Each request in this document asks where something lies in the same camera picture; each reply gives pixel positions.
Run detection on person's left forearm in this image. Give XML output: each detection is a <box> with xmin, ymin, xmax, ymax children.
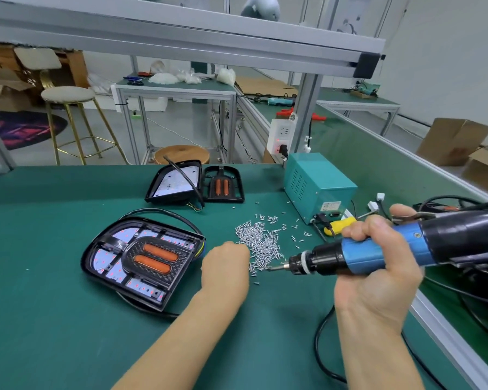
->
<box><xmin>114</xmin><ymin>292</ymin><xmax>245</xmax><ymax>390</ymax></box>

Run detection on teal power supply box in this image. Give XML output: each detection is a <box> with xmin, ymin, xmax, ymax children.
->
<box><xmin>283</xmin><ymin>152</ymin><xmax>359</xmax><ymax>223</ymax></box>

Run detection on white crumpled bag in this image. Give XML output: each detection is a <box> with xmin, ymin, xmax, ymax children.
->
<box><xmin>215</xmin><ymin>67</ymin><xmax>237</xmax><ymax>86</ymax></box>

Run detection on round beige stool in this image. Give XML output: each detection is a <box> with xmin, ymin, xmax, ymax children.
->
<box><xmin>41</xmin><ymin>86</ymin><xmax>131</xmax><ymax>166</ymax></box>

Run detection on round brown wooden stool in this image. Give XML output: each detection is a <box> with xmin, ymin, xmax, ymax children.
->
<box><xmin>153</xmin><ymin>144</ymin><xmax>211</xmax><ymax>166</ymax></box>

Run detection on heap of small silver screws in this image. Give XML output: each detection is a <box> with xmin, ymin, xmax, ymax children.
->
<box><xmin>234</xmin><ymin>213</ymin><xmax>314</xmax><ymax>277</ymax></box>

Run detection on teal hand tool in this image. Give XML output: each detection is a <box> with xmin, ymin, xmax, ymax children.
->
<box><xmin>256</xmin><ymin>95</ymin><xmax>296</xmax><ymax>106</ymax></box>

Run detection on blue black electric screwdriver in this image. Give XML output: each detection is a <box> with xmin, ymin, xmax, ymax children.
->
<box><xmin>267</xmin><ymin>209</ymin><xmax>488</xmax><ymax>277</ymax></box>

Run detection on aluminium shelf frame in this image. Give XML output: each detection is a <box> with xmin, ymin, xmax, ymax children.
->
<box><xmin>0</xmin><ymin>0</ymin><xmax>387</xmax><ymax>155</ymax></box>

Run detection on person's right hand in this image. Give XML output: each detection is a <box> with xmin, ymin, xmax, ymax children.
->
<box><xmin>333</xmin><ymin>204</ymin><xmax>426</xmax><ymax>326</ymax></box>

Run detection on person's left hand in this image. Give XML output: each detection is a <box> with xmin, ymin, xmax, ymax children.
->
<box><xmin>199</xmin><ymin>242</ymin><xmax>252</xmax><ymax>309</ymax></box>

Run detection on red tool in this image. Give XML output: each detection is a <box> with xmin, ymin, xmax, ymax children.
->
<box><xmin>275</xmin><ymin>108</ymin><xmax>328</xmax><ymax>122</ymax></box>

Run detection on colourful round rug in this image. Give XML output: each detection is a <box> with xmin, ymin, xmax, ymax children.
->
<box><xmin>0</xmin><ymin>109</ymin><xmax>68</xmax><ymax>151</ymax></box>

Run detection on white handheld device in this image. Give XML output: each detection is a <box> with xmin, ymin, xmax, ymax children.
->
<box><xmin>241</xmin><ymin>0</ymin><xmax>281</xmax><ymax>21</ymax></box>

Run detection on white power strip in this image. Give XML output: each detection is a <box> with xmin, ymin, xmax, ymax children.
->
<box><xmin>266</xmin><ymin>116</ymin><xmax>297</xmax><ymax>159</ymax></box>

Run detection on green workbench white legs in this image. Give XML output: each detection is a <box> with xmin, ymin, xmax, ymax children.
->
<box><xmin>317</xmin><ymin>87</ymin><xmax>401</xmax><ymax>137</ymax></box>

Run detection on open brown cardboard carton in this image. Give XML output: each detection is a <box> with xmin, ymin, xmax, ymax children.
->
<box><xmin>0</xmin><ymin>67</ymin><xmax>35</xmax><ymax>113</ymax></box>

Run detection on brown cardboard box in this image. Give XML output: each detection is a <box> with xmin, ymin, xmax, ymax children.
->
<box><xmin>417</xmin><ymin>118</ymin><xmax>488</xmax><ymax>167</ymax></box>
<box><xmin>462</xmin><ymin>146</ymin><xmax>488</xmax><ymax>198</ymax></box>

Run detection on yellow plug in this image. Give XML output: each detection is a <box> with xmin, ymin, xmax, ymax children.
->
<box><xmin>324</xmin><ymin>217</ymin><xmax>357</xmax><ymax>236</ymax></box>

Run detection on stack of unassembled lamp housings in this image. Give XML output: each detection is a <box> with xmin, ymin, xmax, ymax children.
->
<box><xmin>145</xmin><ymin>160</ymin><xmax>204</xmax><ymax>210</ymax></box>

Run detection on small green workbench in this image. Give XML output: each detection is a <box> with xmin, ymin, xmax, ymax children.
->
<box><xmin>111</xmin><ymin>75</ymin><xmax>239</xmax><ymax>163</ymax></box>

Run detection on brown wooden cabinet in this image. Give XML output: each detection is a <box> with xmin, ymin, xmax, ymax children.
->
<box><xmin>0</xmin><ymin>43</ymin><xmax>91</xmax><ymax>88</ymax></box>

